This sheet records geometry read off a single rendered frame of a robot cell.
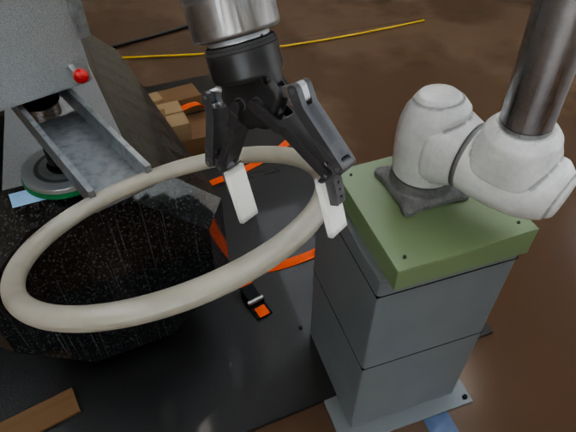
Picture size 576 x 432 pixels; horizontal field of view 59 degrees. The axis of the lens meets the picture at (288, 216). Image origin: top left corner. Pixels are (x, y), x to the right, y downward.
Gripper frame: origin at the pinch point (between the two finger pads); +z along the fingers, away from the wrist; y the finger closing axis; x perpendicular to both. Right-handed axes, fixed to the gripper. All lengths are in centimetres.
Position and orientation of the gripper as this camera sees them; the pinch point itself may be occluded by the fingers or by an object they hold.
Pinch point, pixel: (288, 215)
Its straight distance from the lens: 59.1
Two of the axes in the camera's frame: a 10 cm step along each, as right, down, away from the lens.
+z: 2.4, 8.7, 4.3
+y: -7.6, -1.0, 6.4
